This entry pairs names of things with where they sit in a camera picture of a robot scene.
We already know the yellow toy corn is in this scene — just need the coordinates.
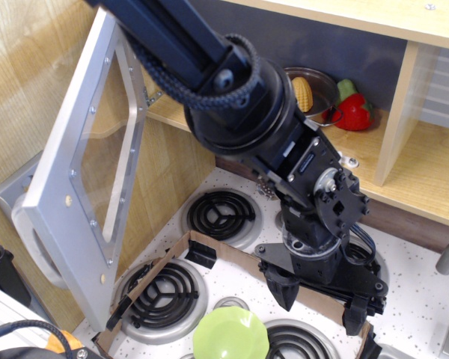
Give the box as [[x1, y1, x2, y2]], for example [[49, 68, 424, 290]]
[[292, 77, 314, 112]]

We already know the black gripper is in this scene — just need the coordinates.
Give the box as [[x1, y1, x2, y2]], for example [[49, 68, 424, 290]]
[[254, 224, 388, 336]]

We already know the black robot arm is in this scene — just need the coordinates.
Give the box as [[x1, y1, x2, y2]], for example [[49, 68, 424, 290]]
[[100, 1, 388, 336]]

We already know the stove burner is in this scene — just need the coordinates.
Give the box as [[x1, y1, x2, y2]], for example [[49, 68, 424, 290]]
[[121, 259, 208, 345], [265, 319, 340, 359], [346, 236, 389, 283], [180, 188, 263, 250]]

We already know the steel pot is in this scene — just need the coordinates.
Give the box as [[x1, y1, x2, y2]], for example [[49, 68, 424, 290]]
[[285, 67, 343, 127]]

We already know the rear right stove burner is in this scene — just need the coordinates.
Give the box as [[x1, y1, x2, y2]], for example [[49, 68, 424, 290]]
[[346, 236, 389, 283]]

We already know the green plate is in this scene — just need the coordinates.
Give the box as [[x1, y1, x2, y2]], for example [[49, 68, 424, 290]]
[[192, 307, 269, 358]]

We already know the black braided cable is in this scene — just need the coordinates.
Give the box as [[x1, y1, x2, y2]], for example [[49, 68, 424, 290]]
[[0, 319, 76, 359]]

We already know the silver microwave door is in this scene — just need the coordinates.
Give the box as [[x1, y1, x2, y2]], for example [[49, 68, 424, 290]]
[[23, 10, 148, 331]]

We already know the grey wall holder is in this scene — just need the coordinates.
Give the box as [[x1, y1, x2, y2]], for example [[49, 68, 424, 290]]
[[0, 151, 43, 222]]

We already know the front right stove burner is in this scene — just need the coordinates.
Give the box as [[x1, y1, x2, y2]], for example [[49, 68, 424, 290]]
[[265, 319, 340, 359]]

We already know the grey door handle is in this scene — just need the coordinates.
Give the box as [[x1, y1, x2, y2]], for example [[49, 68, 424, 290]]
[[11, 194, 68, 289]]

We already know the brown cardboard barrier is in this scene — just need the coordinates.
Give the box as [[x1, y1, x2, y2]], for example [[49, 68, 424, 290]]
[[94, 231, 382, 358]]

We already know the red toy pepper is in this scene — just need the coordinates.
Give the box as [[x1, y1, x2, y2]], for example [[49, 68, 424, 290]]
[[322, 79, 374, 131]]

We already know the wooden shelf unit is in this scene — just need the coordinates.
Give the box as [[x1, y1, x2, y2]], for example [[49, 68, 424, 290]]
[[144, 0, 449, 230]]

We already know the rear left stove burner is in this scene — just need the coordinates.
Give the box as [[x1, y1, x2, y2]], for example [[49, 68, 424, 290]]
[[180, 188, 263, 250]]

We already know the silver stove knob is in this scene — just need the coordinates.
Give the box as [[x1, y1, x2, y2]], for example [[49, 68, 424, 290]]
[[213, 296, 249, 310]]

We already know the black device at left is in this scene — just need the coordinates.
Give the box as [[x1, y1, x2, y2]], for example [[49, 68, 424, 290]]
[[0, 245, 31, 307]]

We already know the front left stove burner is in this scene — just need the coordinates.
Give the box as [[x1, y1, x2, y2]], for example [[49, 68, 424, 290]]
[[121, 259, 208, 345]]

